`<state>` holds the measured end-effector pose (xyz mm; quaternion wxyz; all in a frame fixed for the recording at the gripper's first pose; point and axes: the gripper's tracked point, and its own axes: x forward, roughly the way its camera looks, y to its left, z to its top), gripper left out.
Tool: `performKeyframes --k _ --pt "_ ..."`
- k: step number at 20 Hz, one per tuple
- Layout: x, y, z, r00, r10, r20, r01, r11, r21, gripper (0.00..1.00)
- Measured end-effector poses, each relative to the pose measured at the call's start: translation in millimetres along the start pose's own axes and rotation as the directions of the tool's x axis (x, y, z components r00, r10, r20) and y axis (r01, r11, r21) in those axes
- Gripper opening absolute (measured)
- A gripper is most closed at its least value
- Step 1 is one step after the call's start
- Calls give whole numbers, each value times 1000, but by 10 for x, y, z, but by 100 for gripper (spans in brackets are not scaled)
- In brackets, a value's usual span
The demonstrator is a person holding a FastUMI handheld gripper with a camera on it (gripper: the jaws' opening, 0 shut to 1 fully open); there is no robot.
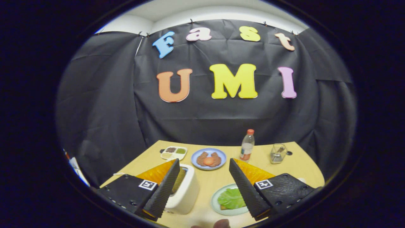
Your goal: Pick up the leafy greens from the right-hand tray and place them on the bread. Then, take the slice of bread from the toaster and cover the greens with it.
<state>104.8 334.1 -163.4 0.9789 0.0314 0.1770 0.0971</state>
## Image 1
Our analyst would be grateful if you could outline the white and blue object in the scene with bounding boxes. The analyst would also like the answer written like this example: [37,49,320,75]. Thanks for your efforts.
[63,149,91,187]

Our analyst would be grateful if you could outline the white divided seasoning tray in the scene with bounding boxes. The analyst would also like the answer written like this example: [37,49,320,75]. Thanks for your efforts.
[160,146,188,161]

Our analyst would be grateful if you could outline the white toaster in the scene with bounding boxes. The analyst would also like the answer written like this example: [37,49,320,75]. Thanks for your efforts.
[165,164,200,215]

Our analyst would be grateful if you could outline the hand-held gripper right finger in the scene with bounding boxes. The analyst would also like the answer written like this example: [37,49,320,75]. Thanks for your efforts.
[228,158,317,221]

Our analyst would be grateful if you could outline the round blue plate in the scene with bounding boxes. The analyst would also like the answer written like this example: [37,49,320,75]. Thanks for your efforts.
[191,148,227,171]

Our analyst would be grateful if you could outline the green lettuce leaf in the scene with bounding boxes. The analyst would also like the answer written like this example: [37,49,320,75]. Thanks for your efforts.
[217,188,247,210]

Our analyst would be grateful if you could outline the clear utensil holder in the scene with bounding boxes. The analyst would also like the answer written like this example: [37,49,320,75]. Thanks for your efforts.
[270,143,288,164]

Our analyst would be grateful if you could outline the round pale green plate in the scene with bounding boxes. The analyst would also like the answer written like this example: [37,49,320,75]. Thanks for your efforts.
[211,184,250,216]

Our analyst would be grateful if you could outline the black backdrop cloth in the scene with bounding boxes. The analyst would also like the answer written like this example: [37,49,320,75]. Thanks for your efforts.
[55,19,358,187]

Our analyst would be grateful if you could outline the clear bottle with red cap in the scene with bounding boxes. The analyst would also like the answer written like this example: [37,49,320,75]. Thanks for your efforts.
[240,129,255,163]

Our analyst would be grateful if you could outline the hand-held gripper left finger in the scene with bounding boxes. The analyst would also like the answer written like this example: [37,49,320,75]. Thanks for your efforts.
[95,158,181,221]

